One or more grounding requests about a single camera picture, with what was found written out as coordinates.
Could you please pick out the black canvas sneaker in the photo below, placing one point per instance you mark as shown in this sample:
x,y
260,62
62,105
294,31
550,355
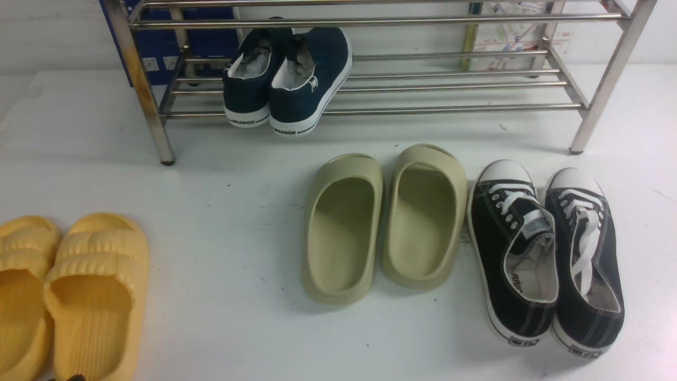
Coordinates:
x,y
590,310
513,236

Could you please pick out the stainless steel shoe rack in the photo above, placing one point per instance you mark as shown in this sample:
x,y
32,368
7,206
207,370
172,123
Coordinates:
x,y
125,26

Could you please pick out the blue box behind rack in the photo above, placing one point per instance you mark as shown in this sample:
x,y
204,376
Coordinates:
x,y
159,49

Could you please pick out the olive green slipper left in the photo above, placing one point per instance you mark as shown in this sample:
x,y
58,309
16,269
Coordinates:
x,y
342,217

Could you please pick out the olive green slipper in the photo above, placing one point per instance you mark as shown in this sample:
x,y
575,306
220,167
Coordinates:
x,y
429,195
342,217

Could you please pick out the olive green slipper right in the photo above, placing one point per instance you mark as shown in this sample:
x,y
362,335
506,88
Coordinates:
x,y
429,195

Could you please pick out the navy canvas sneaker right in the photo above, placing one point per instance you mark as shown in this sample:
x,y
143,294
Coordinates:
x,y
316,65

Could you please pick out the navy canvas sneaker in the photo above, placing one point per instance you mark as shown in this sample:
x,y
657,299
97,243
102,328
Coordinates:
x,y
247,78
316,65

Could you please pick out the navy canvas sneaker left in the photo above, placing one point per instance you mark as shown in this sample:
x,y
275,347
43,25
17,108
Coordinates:
x,y
247,78

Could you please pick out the printed map poster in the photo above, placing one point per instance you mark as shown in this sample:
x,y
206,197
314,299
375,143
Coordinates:
x,y
512,36

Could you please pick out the yellow ribbed slipper right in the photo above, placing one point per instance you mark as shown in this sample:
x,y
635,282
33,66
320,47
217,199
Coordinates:
x,y
96,294

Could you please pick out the yellow ribbed slipper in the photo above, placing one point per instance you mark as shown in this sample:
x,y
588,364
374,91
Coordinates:
x,y
96,294
28,250

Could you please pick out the yellow ribbed slipper left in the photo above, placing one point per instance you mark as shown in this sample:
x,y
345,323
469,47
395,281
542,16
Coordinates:
x,y
28,250

